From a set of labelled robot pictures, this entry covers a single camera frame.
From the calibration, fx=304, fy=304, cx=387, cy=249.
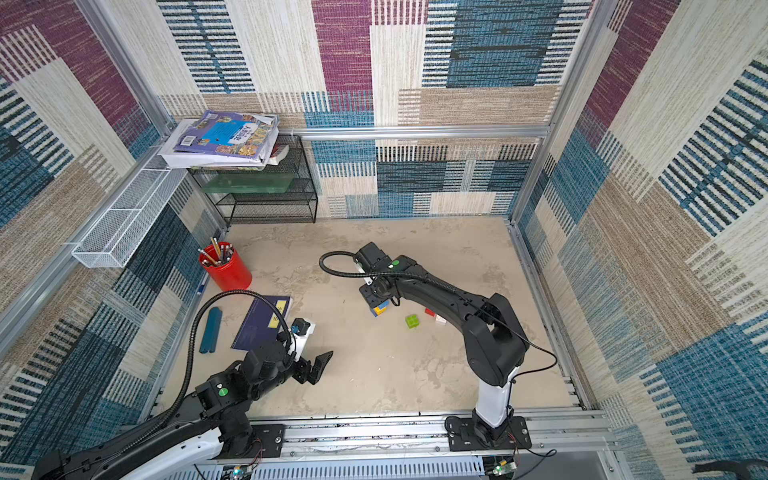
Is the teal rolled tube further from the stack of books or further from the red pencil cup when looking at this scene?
the stack of books

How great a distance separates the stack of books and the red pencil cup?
256 mm

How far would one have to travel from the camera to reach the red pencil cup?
0.92 m

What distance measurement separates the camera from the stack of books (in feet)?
2.60
